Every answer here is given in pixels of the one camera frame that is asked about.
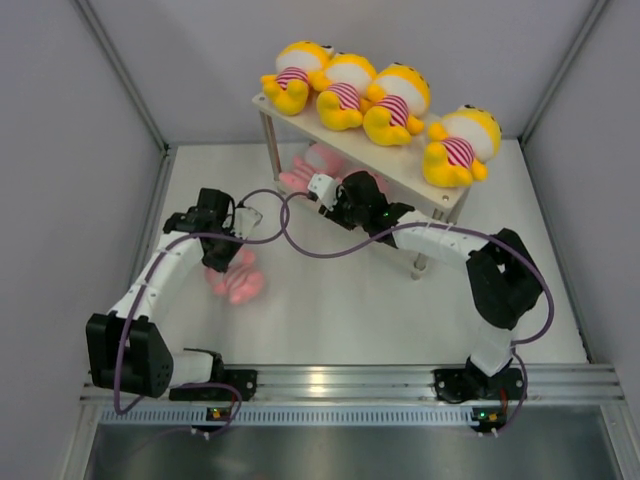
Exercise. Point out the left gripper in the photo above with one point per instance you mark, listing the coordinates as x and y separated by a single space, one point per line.
220 264

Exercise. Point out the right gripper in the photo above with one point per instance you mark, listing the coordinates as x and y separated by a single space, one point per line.
335 215

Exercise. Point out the pink plush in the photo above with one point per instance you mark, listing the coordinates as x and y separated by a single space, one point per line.
317 159
241 282
381 183

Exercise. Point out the yellow plush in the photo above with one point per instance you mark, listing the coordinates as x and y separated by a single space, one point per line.
399 97
296 66
342 85
460 144

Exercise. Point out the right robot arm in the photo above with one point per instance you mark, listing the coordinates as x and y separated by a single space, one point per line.
505 283

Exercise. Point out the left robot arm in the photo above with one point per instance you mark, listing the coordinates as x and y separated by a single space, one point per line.
134 347

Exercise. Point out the white two-tier shelf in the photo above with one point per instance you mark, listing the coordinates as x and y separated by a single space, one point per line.
398 165

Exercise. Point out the pink plush under shelf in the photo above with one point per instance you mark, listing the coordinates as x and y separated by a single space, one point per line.
317 159

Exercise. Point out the yellow plush on shelf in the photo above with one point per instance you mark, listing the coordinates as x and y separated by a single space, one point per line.
296 66

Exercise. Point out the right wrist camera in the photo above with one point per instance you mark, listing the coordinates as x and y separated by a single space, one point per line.
324 191

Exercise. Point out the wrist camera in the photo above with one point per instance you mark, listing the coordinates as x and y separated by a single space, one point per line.
324 191
246 219

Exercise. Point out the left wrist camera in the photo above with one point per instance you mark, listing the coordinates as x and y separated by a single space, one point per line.
246 219

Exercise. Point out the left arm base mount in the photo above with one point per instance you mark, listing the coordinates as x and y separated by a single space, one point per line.
244 381

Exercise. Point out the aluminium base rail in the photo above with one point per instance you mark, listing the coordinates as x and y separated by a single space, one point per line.
548 384

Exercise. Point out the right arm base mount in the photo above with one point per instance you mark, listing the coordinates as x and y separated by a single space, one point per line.
460 385

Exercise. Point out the grey slotted cable duct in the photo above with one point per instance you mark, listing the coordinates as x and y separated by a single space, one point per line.
253 415

